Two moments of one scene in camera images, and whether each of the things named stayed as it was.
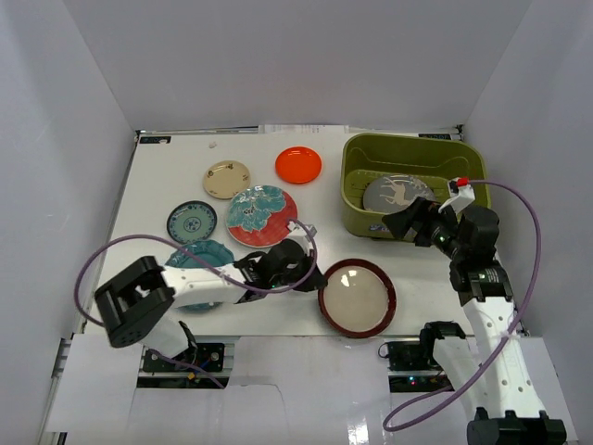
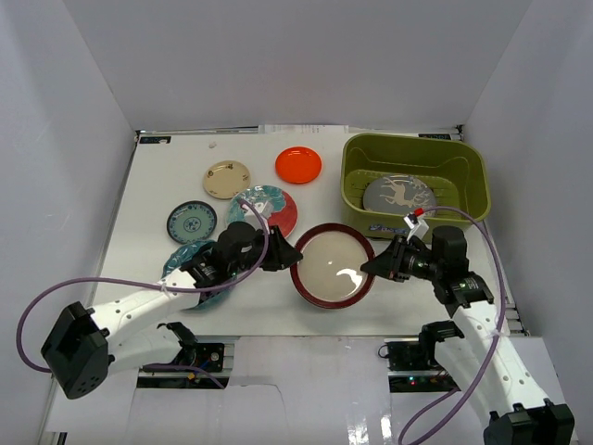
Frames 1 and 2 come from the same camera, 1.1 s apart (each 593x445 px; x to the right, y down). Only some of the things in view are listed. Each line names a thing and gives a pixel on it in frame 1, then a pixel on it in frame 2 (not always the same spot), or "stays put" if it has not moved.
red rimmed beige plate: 359,298 → 330,273
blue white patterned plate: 191,221 stays put
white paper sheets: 304,129 stays put
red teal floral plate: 258,216 stays put
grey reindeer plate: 391,193 stays put
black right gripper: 420,210 → 389,263
